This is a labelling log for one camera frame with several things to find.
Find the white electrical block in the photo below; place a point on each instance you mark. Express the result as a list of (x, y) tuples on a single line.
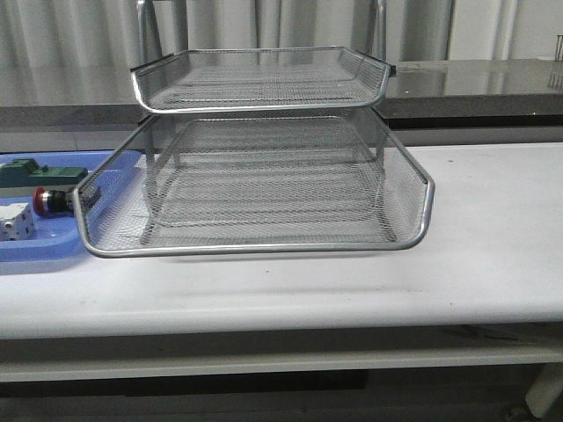
[(17, 222)]

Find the mesh rack tray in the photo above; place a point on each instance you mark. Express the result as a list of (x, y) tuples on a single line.
[(260, 79), (112, 203), (272, 207)]

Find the green terminal block module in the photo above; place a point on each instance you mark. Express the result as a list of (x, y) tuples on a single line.
[(22, 176)]

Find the red emergency push button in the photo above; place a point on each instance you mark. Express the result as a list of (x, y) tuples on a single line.
[(50, 203)]

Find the white table leg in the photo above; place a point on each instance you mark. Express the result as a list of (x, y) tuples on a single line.
[(545, 390)]

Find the blue plastic tray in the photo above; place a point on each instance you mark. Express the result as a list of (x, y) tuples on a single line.
[(57, 237)]

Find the grey metal rack frame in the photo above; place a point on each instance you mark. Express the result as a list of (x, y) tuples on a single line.
[(271, 149)]

